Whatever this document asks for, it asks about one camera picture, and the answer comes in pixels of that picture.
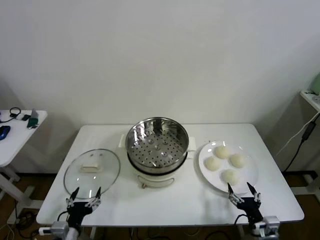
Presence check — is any black floor cable bundle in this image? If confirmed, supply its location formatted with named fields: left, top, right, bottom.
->
left=14, top=209, right=38, bottom=231

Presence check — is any white power cable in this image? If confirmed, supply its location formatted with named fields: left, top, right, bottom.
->
left=274, top=116, right=316, bottom=157

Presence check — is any stainless steel steamer basket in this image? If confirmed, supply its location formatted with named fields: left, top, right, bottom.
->
left=119, top=116, right=198, bottom=170

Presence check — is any white electric cooking pot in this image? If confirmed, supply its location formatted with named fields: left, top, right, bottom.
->
left=127, top=147, right=196, bottom=190

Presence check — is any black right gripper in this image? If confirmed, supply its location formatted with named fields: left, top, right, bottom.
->
left=227, top=182, right=264, bottom=224

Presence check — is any white steamed baozi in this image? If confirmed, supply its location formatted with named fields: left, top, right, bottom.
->
left=229, top=153, right=248, bottom=169
left=204, top=156, right=223, bottom=172
left=220, top=169, right=241, bottom=186
left=214, top=146, right=231, bottom=160

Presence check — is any black power adapter with cable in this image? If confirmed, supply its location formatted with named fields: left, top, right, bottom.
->
left=282, top=117, right=316, bottom=173

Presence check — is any pale green appliance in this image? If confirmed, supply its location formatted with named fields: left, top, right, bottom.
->
left=310, top=74, right=320, bottom=95

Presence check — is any black looped cable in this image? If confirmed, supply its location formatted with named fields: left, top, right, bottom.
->
left=0, top=106, right=22, bottom=123

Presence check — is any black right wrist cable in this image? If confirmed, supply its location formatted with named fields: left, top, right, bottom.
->
left=234, top=213, right=249, bottom=226

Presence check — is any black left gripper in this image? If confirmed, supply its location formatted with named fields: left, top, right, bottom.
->
left=65, top=186, right=102, bottom=229

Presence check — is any white round plate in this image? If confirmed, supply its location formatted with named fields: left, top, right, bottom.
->
left=198, top=140, right=260, bottom=195

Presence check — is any glass lid with white handle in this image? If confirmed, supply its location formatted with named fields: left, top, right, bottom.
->
left=63, top=148, right=122, bottom=200

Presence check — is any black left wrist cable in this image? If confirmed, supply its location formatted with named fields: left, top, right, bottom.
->
left=57, top=210, right=70, bottom=224

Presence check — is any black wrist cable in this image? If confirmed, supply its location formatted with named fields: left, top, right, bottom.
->
left=57, top=210, right=70, bottom=224
left=234, top=213, right=249, bottom=226

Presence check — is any blue computer mouse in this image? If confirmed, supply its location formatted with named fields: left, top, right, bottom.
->
left=0, top=125, right=12, bottom=141

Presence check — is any white shelf table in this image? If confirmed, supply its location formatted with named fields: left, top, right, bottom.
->
left=291, top=89, right=320, bottom=196

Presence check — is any white side table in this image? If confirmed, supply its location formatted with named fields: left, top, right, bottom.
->
left=0, top=109, right=48, bottom=210

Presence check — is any green and grey tool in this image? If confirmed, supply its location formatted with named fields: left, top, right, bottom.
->
left=26, top=108, right=40, bottom=130

